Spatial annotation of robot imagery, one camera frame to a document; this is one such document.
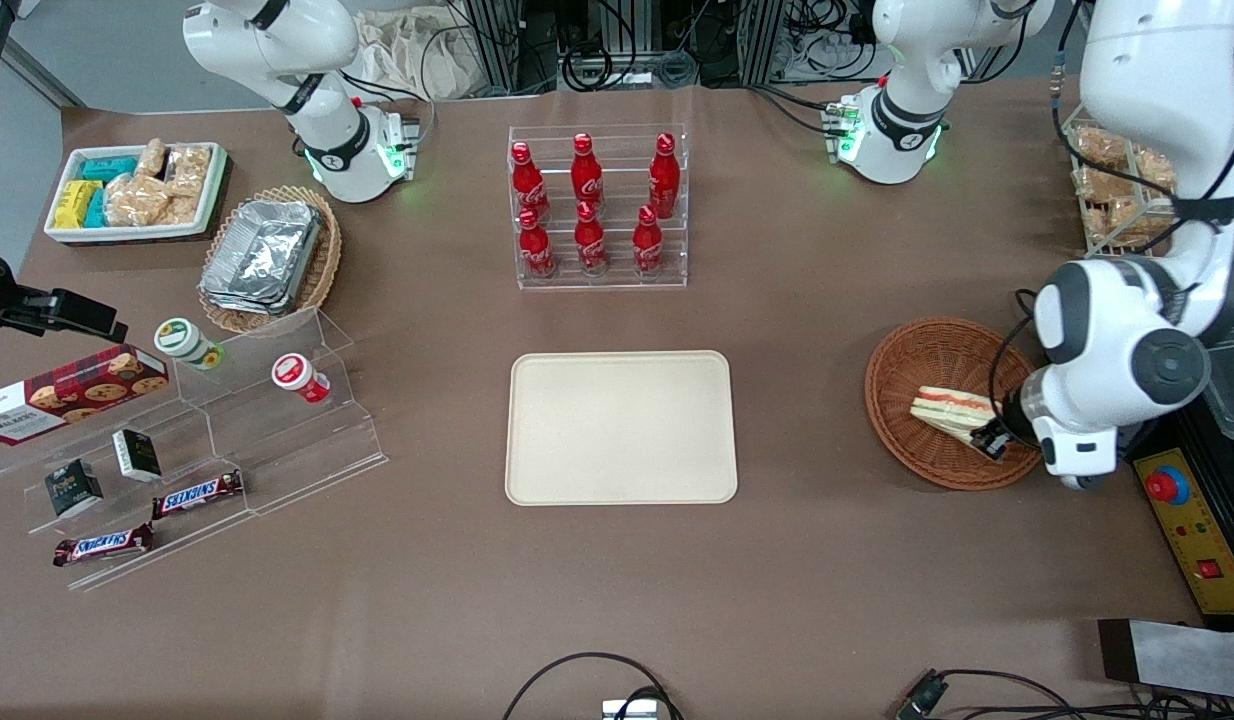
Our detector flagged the white wire basket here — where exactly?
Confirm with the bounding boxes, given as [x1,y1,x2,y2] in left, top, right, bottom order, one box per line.
[1062,100,1183,259]

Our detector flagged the black cable with connector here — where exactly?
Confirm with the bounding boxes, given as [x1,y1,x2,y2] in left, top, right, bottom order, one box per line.
[895,668,1234,720]

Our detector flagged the small dark green box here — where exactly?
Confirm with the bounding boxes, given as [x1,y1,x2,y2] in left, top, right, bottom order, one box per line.
[44,459,105,519]

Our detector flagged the aluminium frame post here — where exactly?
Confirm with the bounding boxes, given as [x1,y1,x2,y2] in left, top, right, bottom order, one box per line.
[741,0,786,87]
[467,0,524,97]

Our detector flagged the brown chocolate bar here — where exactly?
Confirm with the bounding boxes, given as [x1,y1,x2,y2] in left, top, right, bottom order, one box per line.
[151,470,245,521]
[52,523,156,569]

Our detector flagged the red cola bottle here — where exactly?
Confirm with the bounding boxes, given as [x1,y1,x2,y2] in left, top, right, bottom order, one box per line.
[510,141,552,223]
[571,133,604,211]
[574,201,608,276]
[518,207,557,280]
[648,132,681,219]
[632,205,665,277]

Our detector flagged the black looped cable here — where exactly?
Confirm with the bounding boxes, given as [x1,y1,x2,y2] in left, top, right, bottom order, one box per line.
[502,652,684,720]

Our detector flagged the red tartan cookie box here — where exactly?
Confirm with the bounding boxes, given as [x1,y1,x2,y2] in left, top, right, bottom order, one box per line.
[0,344,170,447]

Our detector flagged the yellow snack pack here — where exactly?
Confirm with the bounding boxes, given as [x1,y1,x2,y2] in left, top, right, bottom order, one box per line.
[54,180,101,230]

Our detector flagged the white rectangular snack bin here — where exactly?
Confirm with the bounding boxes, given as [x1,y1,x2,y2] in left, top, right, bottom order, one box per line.
[43,142,230,246]

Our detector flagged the red-lidded white cup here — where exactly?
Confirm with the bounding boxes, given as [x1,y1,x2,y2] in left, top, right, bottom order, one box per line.
[271,353,331,405]

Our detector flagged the beige cloth bag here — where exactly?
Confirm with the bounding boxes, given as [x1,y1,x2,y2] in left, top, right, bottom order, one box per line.
[355,8,478,101]

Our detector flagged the clear acrylic stepped shelf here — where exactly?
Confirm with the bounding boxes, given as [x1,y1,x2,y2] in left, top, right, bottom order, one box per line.
[0,305,390,593]

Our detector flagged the green-lidded white cup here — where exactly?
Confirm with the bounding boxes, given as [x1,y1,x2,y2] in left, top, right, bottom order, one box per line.
[154,317,224,372]

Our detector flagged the cream rectangular tray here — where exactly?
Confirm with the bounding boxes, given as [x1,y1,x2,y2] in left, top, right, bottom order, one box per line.
[504,350,739,507]

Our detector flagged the triangular white bread sandwich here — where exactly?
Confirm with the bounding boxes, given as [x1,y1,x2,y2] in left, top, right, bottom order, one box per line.
[910,386,998,448]

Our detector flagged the grey flat panel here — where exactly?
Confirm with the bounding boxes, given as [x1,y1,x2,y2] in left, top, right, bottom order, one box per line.
[1097,618,1234,701]

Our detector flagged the round brown wicker basket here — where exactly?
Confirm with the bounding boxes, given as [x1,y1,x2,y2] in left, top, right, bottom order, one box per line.
[864,317,1048,492]

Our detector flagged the oval tan wicker basket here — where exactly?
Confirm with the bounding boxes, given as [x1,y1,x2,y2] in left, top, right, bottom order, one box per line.
[197,185,343,336]

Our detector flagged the bagged bread roll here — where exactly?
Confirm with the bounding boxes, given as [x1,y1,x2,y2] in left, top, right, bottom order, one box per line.
[1095,200,1146,243]
[1132,150,1178,193]
[1077,167,1138,203]
[1075,126,1130,167]

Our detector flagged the yellow emergency stop box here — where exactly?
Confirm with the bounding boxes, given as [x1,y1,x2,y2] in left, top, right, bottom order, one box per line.
[1117,420,1234,631]

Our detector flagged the clear acrylic bottle rack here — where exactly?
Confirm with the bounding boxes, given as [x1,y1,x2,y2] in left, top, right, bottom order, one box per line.
[507,122,690,292]

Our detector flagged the small black white box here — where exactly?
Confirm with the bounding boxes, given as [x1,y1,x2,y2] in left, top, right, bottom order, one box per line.
[112,428,163,484]

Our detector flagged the stacked aluminium foil containers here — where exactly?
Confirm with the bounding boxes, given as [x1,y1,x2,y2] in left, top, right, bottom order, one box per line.
[198,200,324,317]

